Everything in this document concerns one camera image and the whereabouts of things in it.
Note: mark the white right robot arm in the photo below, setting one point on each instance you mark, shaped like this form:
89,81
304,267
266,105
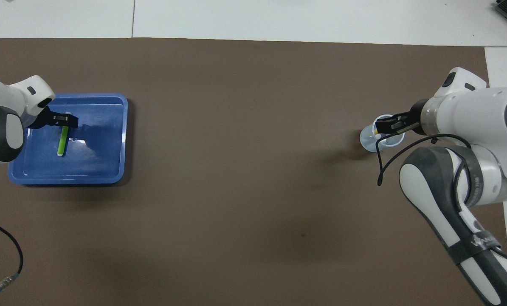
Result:
470,114

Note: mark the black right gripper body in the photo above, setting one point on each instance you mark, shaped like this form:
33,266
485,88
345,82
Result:
417,121

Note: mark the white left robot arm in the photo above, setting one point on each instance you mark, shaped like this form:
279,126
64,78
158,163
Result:
3,106

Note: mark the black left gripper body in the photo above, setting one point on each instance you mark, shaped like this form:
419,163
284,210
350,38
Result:
43,121

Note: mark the blue plastic tray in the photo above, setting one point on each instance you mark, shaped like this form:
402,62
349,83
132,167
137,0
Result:
96,161

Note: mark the brown table mat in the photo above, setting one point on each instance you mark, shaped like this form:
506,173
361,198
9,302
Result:
236,212

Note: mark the translucent plastic cup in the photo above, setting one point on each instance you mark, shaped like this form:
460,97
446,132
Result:
368,142

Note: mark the green marker pen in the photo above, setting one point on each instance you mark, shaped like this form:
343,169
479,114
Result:
62,144

